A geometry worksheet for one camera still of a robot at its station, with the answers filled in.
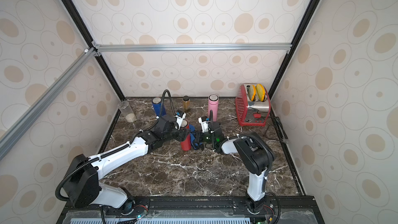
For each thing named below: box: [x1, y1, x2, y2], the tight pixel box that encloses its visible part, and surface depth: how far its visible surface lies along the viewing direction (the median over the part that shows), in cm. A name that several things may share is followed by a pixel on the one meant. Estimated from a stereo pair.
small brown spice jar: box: [182, 95, 191, 110], surface depth 110 cm
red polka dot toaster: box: [235, 82, 272, 127], surface depth 99 cm
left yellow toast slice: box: [248, 84, 257, 102], surface depth 98 cm
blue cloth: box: [188, 124, 203, 151], surface depth 88 cm
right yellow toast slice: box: [255, 83, 266, 102], surface depth 98 cm
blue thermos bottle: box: [151, 96, 167, 117], surface depth 91 cm
